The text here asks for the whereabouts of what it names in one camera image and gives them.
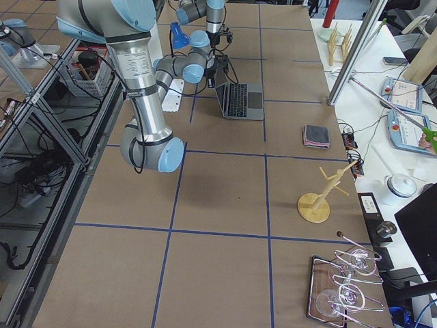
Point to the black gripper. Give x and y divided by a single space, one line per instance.
215 39
209 74

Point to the silver grey laptop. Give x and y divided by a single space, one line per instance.
239 101

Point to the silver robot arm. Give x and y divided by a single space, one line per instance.
212 10
126 29

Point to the blue desk lamp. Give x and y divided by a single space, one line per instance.
178 39

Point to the wooden dish rack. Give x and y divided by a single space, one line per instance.
341 42

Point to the grey pink folded cloth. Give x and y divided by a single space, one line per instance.
315 136

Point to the red cylinder on plate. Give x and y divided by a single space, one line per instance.
325 33

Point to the white plastic basket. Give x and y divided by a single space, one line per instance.
85 73

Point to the orange electronics board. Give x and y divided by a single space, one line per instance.
349 141

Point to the black smartphone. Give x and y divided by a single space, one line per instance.
395 61

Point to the wooden mug tree stand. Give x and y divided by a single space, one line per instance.
313 207

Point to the robot teach pendant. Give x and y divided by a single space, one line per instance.
405 95
403 134

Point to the white enamel pot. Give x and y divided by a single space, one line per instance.
397 187

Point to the clear wine glass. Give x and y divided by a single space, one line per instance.
361 261
333 303

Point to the black monitor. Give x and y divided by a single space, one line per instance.
417 223

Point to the glass holder tray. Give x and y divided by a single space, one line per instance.
330 274

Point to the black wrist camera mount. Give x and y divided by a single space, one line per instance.
226 33

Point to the white camera pillar base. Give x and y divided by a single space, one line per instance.
173 98

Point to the aluminium frame post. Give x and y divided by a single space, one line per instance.
364 32

